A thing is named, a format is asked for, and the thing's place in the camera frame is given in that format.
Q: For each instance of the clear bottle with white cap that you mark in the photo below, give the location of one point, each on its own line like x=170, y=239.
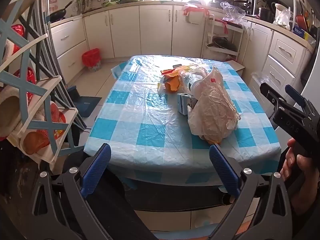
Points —
x=193, y=82

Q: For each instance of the white countertop shelf unit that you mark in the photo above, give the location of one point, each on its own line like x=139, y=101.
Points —
x=295, y=2

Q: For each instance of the grey metal folding frame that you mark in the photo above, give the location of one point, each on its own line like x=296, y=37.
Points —
x=53, y=62

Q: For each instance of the person's right hand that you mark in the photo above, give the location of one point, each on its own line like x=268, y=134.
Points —
x=290, y=160

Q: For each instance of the red printed packages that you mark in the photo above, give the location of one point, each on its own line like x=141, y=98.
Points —
x=18, y=31

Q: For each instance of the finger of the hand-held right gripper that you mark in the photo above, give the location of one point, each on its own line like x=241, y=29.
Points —
x=268, y=93
x=295, y=95

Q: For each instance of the white kettle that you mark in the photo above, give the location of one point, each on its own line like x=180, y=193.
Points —
x=280, y=8

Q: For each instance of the blue white carton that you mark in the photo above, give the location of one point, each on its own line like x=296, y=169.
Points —
x=183, y=103

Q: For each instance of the utensil holder with utensils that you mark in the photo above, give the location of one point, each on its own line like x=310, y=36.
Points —
x=81, y=0

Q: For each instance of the clear crumpled plastic bag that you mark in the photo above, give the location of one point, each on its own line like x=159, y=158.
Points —
x=233, y=11

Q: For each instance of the red pot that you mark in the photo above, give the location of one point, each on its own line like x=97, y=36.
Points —
x=302, y=22

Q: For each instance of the blue box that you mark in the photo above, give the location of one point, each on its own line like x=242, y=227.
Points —
x=298, y=31

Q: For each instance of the white hanging bin red bag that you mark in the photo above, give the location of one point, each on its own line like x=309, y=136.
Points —
x=195, y=12

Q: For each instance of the orange peel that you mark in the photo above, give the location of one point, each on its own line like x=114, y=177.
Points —
x=172, y=83

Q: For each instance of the black toaster oven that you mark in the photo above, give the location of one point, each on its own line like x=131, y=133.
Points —
x=243, y=3

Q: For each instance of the black pot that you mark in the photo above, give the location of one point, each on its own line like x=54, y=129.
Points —
x=266, y=15

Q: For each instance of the yellow red snack wrapper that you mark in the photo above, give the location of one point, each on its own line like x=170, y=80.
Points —
x=170, y=71

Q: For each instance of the dark pan in cart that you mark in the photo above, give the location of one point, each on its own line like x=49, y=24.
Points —
x=223, y=43

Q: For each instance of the yellow white wrapper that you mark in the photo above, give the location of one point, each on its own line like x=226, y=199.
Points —
x=161, y=86

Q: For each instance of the translucent plastic bag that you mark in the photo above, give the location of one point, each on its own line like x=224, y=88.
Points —
x=212, y=110

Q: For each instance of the red lined waste bin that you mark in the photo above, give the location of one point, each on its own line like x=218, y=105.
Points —
x=91, y=58

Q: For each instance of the small clear plastic bag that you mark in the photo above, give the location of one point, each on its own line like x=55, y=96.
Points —
x=260, y=76

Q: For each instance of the plastic bag of greens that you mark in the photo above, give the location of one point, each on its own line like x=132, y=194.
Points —
x=283, y=20

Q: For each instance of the blue checked tablecloth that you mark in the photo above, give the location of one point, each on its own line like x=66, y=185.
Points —
x=140, y=120

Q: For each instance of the white kitchen cabinets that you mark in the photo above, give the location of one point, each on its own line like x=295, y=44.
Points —
x=155, y=27

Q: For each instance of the person's right forearm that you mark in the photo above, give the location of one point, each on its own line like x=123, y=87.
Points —
x=307, y=195

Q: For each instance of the black frying pan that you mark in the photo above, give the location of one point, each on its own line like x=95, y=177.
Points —
x=58, y=13

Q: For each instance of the white kitchen cart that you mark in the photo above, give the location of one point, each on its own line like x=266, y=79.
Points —
x=236, y=30

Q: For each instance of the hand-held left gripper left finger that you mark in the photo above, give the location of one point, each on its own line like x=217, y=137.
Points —
x=97, y=170

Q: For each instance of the cardboard piece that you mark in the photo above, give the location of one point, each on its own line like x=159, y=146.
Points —
x=237, y=66

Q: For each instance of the white and blue rack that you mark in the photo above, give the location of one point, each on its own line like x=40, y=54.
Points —
x=47, y=122

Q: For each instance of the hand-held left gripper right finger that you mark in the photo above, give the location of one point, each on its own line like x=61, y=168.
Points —
x=223, y=170

